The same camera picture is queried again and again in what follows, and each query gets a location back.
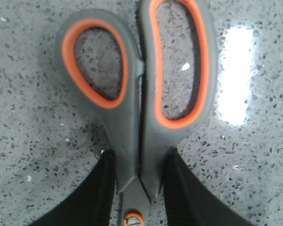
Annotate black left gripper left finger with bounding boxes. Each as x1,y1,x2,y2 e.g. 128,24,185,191
31,150,115,226

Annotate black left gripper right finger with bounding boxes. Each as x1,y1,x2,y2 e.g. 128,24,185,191
163,148,252,226

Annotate grey and orange scissors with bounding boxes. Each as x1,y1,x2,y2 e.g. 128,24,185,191
56,0,217,226

